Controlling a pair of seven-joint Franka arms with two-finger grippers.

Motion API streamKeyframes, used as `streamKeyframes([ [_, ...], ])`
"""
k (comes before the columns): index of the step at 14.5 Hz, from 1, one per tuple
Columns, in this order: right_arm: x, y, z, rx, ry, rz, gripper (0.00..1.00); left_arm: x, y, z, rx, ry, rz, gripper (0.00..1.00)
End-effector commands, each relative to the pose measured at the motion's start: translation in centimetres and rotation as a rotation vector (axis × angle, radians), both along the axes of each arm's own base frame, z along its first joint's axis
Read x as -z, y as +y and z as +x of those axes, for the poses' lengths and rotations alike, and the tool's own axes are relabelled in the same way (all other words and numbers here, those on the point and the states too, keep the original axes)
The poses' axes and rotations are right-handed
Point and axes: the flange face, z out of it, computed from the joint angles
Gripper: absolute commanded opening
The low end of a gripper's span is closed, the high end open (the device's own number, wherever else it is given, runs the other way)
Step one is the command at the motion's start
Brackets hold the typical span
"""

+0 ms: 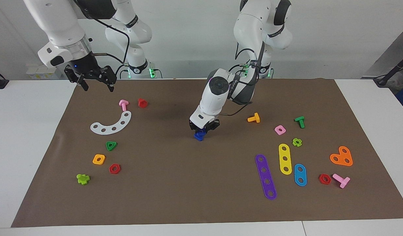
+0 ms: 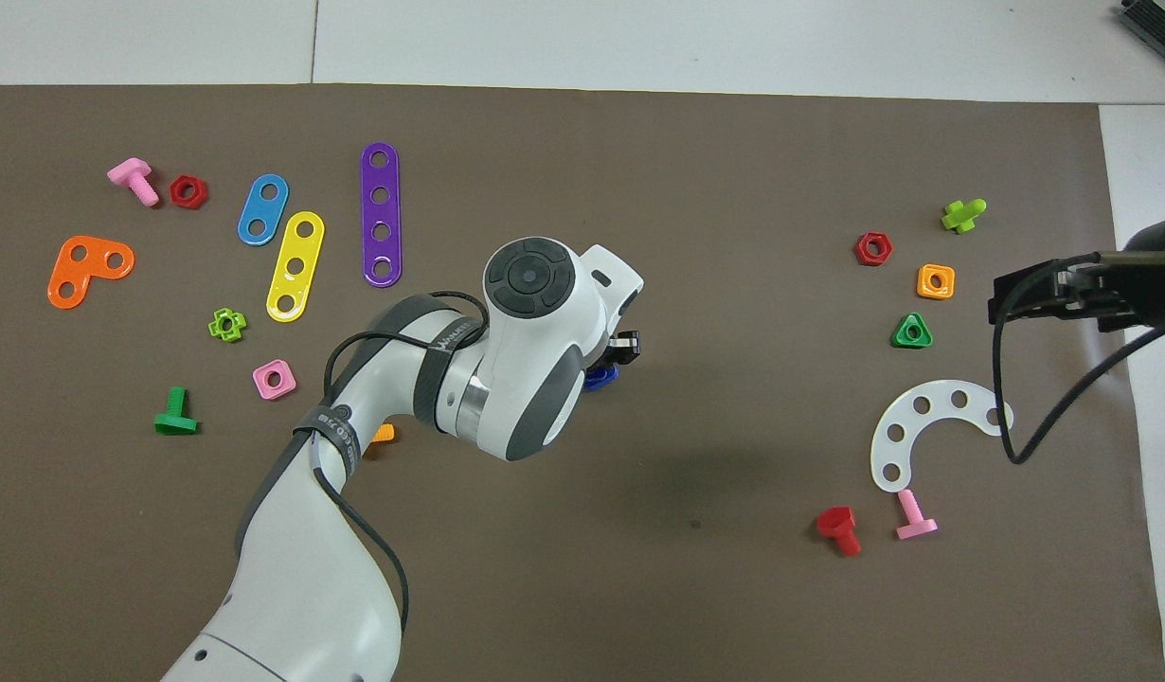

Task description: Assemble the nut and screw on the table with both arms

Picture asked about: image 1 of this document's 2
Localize orange three-hole corner plate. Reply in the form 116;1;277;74
330;146;353;167

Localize purple four-hole strip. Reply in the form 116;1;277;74
255;154;277;200

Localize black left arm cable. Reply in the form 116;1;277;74
218;49;266;117

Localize white power boxes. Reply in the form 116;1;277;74
26;64;63;80

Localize blue two-hole strip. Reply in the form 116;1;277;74
294;164;308;187

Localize white curved five-hole plate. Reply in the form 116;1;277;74
90;111;132;135

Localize brown table mat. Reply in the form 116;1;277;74
11;78;403;228

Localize yellow three-hole strip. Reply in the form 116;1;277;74
278;144;292;175

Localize black stand pole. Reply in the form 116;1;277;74
374;52;403;86

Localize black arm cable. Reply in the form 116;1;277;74
90;18;130;66
218;49;266;117

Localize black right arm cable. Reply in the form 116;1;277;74
90;18;130;66

